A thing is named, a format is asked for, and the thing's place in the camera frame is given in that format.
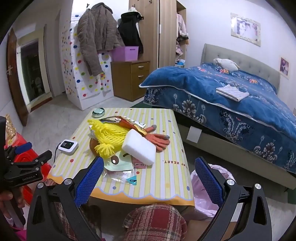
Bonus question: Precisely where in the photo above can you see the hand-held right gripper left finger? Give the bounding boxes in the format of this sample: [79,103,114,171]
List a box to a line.
[26,156,105,241]

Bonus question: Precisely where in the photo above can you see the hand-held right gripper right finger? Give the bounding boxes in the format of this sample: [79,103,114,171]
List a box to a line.
[194,156,273,241]

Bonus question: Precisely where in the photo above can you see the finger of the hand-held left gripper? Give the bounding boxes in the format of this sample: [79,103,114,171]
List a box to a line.
[5,142,32,158]
[6,150,53,168]

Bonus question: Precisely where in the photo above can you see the bin with pink bag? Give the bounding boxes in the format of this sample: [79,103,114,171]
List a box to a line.
[190,163,236,220]

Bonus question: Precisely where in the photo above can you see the yellow foam net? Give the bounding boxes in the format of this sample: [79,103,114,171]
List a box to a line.
[87,119,131,158]

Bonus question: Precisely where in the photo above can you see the person's left hand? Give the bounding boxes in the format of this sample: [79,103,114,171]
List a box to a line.
[0,185,25,209]

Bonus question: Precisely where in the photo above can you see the gold lattice box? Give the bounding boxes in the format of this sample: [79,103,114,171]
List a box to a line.
[4,114,16,141]

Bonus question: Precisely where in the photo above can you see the small white device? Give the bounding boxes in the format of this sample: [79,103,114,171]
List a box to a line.
[58,140,79,155]

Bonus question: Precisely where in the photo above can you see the brown wrapper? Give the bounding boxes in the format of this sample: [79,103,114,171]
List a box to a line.
[90,138,100,154]

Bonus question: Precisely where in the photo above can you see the pale cartoon print packet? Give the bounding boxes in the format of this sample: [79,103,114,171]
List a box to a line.
[104,151,134,172]

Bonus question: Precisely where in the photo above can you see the striped yellow table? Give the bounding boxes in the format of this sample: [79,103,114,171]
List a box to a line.
[47,108,195,207]

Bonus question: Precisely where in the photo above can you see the white paper sheet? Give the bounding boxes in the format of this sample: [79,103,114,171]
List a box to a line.
[186,127,201,143]

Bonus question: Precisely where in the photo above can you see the person's left plaid leg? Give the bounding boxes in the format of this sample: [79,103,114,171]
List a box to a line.
[45,178,99,241]

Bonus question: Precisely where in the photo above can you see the person's plaid leg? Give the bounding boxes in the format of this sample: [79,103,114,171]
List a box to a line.
[124,203,187,241]
[45,178,99,241]

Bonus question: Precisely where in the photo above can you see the brown cardboard box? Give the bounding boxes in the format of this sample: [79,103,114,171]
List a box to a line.
[187,218,238,241]

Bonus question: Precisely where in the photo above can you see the pink packet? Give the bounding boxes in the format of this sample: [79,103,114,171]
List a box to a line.
[131,158,147,169]

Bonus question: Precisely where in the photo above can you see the white foam block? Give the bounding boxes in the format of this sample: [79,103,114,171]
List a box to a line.
[122,129,156,166]

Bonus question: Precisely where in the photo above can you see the white toilet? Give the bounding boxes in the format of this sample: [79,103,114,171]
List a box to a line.
[34,79,45,94]

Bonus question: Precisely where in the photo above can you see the brown wooden door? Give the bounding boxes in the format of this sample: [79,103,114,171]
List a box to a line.
[6,28,29,127]

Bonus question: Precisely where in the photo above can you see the person's right plaid leg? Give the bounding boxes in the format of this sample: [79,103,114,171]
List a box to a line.
[124,203,187,241]

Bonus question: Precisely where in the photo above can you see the orange silver snack wrapper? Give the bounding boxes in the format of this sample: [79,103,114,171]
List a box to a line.
[102,115,147,137]

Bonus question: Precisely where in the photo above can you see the dark green mat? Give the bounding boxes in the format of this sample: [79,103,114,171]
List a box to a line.
[130,100,148,109]

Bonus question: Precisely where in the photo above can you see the folded white cloth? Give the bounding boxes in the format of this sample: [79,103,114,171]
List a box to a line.
[216,84,250,102]

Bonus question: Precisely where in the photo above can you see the polka dot cover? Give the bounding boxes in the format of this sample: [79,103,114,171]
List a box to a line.
[60,14,114,110]

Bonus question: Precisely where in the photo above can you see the wooden drawer cabinet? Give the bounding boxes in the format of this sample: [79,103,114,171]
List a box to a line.
[110,61,151,102]

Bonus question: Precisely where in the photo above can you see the white plush toy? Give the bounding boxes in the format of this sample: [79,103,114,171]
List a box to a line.
[213,58,241,71]

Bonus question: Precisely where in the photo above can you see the purple storage basket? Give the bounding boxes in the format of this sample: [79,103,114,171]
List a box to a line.
[112,46,139,62]

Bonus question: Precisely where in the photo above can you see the grey upholstered bed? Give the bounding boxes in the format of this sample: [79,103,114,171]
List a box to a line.
[171,43,296,193]

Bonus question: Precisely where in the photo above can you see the brown quilted jacket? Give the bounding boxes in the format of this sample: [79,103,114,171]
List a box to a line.
[77,2,125,76]

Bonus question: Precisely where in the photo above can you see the wooden wardrobe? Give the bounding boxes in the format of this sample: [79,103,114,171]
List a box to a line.
[128,0,187,69]

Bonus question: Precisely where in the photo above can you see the black coat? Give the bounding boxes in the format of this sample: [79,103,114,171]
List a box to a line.
[117,11,144,54]

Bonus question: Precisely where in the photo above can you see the hanging pink clothes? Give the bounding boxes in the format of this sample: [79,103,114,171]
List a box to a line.
[176,13,189,63]

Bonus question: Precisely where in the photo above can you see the black cable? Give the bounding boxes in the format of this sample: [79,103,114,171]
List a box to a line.
[53,145,61,163]

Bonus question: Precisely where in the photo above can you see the small wall picture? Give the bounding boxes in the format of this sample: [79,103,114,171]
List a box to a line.
[279,57,289,77]

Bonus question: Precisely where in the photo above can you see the wall poster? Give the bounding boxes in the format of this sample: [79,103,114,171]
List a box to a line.
[230,13,261,47]

